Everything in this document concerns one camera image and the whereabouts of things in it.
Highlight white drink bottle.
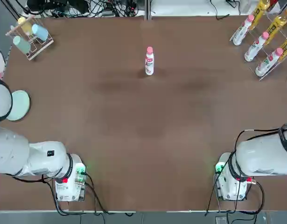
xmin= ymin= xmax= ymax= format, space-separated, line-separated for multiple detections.
xmin=145 ymin=51 xmax=156 ymax=76

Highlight white bottle with pink cap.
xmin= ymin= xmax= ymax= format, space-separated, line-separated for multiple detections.
xmin=244 ymin=31 xmax=270 ymax=63
xmin=255 ymin=47 xmax=284 ymax=77
xmin=232 ymin=14 xmax=255 ymax=46

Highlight clear acrylic bottle shelf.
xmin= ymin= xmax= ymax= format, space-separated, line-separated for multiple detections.
xmin=229 ymin=0 xmax=287 ymax=82

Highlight yellow drink bottle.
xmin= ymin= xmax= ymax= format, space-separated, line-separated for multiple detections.
xmin=277 ymin=34 xmax=287 ymax=63
xmin=249 ymin=0 xmax=270 ymax=30
xmin=264 ymin=15 xmax=287 ymax=45

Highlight white side table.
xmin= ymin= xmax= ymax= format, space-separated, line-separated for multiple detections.
xmin=150 ymin=0 xmax=259 ymax=16

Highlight pale green plate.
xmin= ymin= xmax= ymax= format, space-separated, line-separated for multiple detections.
xmin=5 ymin=90 xmax=31 ymax=122

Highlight light blue cup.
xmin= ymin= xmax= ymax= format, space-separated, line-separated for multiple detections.
xmin=31 ymin=23 xmax=49 ymax=43

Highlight pale green cup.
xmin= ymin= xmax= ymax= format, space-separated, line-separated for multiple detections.
xmin=13 ymin=35 xmax=32 ymax=54

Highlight black equipment box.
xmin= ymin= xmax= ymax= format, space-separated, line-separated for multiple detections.
xmin=26 ymin=0 xmax=69 ymax=12

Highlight yellow cup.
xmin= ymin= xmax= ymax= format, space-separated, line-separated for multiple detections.
xmin=17 ymin=16 xmax=34 ymax=35

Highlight black left base cable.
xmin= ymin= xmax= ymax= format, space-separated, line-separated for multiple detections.
xmin=81 ymin=171 xmax=134 ymax=217

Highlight black base cable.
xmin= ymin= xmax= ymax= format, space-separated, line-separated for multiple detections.
xmin=81 ymin=171 xmax=134 ymax=217
xmin=205 ymin=181 xmax=265 ymax=217

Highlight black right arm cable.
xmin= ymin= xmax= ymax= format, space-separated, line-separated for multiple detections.
xmin=228 ymin=126 xmax=286 ymax=168

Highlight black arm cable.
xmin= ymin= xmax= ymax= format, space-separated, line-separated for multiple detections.
xmin=7 ymin=172 xmax=56 ymax=185
xmin=228 ymin=126 xmax=286 ymax=168

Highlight black adapter cable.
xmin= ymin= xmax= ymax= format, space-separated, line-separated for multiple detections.
xmin=209 ymin=0 xmax=230 ymax=20

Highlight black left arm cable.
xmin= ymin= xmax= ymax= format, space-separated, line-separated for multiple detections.
xmin=7 ymin=172 xmax=56 ymax=185

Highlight wire cup rack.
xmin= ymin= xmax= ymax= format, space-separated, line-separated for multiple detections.
xmin=5 ymin=16 xmax=55 ymax=62

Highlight black right base cable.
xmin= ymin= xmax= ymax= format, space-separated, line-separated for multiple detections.
xmin=205 ymin=181 xmax=265 ymax=217

